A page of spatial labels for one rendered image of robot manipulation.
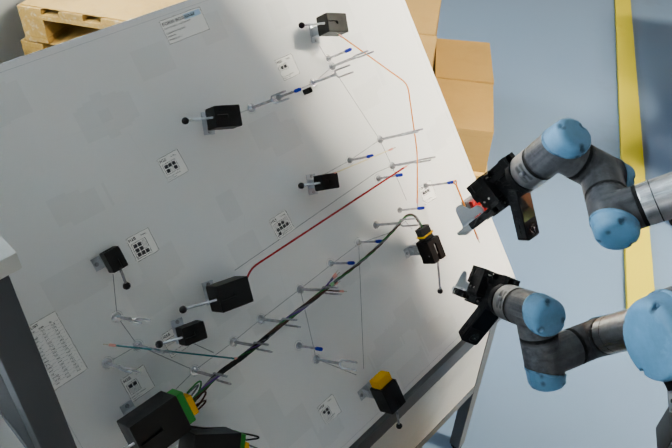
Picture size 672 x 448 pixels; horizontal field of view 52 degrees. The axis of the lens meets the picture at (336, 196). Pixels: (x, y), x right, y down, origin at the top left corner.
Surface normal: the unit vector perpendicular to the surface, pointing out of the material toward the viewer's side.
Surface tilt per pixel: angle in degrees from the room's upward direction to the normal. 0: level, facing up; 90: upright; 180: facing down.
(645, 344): 86
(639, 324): 86
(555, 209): 0
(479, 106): 0
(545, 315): 55
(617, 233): 90
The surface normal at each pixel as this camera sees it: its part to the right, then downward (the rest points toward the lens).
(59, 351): 0.60, -0.08
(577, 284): 0.03, -0.77
